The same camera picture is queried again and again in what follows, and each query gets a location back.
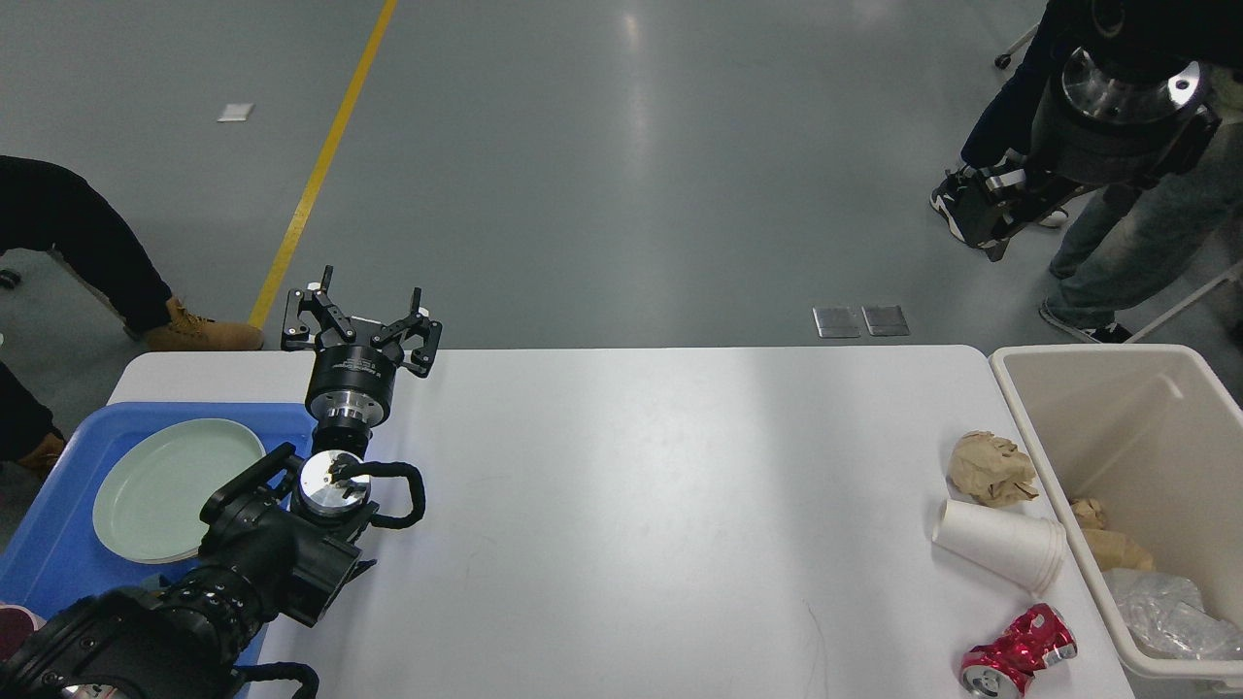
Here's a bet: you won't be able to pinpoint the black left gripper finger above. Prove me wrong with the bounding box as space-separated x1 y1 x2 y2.
369 287 443 378
281 265 358 352

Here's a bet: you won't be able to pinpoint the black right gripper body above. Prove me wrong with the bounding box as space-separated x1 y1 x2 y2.
1028 49 1222 190

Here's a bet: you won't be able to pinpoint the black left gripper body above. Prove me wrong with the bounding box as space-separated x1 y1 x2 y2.
305 345 399 427

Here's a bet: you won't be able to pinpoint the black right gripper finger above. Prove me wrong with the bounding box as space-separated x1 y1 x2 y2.
961 163 1093 262

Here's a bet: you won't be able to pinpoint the green plate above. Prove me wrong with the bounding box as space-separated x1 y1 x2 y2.
92 417 265 565

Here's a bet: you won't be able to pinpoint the brown paper bag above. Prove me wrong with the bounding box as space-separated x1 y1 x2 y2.
1081 529 1156 572

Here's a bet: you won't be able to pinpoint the foil ball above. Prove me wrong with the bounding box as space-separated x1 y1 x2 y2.
1103 568 1242 662

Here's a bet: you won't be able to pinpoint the crushed red can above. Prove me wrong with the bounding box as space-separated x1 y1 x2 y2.
958 603 1078 698

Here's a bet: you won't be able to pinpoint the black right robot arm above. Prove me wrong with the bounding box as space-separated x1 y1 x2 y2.
943 1 1241 261

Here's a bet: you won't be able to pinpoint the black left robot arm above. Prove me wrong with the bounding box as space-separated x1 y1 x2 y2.
2 267 441 698

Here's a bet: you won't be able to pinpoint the person in black sneakers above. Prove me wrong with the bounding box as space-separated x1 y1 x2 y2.
929 1 1085 243

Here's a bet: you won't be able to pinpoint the person in grey jeans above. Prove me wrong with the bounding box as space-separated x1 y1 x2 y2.
1039 122 1242 345

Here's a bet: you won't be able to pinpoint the clear floor plate right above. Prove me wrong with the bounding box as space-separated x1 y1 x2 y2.
861 305 910 337

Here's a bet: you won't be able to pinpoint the white floor tag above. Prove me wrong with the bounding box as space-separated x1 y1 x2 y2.
218 103 254 123

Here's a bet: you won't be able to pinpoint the crumpled brown paper ball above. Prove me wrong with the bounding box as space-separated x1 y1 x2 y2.
947 432 1039 507

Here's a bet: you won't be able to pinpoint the person in tan boots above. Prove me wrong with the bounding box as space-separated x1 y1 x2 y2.
0 155 264 478

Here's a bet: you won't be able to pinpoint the beige plastic bin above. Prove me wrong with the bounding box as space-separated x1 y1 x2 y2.
989 345 1242 694

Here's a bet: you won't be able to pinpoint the blue plastic tray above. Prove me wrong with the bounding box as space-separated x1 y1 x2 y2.
0 403 317 682

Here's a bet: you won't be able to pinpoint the paper wad in bin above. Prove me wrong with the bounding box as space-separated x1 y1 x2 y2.
1070 498 1109 531

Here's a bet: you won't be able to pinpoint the stacked white paper cups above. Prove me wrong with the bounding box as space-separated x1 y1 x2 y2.
932 499 1065 596

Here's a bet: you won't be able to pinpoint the pink mug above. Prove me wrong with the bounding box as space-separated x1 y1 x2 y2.
0 603 46 662

